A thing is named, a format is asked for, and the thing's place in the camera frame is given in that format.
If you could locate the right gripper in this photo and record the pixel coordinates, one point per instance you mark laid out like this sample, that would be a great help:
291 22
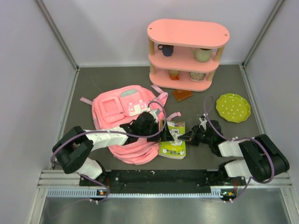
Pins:
191 134

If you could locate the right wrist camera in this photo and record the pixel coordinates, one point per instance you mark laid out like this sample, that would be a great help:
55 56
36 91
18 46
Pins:
203 120

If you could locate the brown leather wallet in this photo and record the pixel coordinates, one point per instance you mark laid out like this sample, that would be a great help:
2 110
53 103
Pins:
180 95

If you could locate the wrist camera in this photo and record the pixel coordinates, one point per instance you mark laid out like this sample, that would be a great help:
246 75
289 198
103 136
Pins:
203 120
155 112

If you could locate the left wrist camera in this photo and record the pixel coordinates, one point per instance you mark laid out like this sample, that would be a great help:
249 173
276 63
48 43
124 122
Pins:
155 112

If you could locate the pink three-tier wooden shelf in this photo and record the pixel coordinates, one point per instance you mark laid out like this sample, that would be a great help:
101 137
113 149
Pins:
183 35

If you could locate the pink student backpack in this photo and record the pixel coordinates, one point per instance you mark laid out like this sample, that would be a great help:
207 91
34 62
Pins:
113 108

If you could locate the beige ceramic mug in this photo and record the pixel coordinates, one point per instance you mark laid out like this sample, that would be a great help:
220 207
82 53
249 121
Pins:
201 55

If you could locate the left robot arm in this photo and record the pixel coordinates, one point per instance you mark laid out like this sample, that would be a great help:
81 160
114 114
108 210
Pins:
72 151

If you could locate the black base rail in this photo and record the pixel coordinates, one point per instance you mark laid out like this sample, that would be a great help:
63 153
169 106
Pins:
167 181

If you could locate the green polka dot plate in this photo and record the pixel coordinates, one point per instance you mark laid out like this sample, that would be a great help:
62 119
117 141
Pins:
233 108

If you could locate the green cartoon book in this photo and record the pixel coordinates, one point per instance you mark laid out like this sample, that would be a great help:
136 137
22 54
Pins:
175 149

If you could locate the orange cup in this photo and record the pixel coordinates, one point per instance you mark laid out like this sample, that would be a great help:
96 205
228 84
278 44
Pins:
174 74

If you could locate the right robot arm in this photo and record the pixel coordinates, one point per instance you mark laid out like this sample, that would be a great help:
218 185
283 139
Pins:
260 157

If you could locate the dark blue mug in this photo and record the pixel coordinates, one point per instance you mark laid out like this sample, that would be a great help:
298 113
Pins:
167 50

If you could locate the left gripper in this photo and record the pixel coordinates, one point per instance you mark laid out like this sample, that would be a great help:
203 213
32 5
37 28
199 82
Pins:
165 136

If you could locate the white cable duct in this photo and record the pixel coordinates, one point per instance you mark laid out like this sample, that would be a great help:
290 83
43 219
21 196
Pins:
97 193

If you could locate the patterned flower-shaped bowl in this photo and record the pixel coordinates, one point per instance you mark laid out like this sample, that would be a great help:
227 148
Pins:
197 76

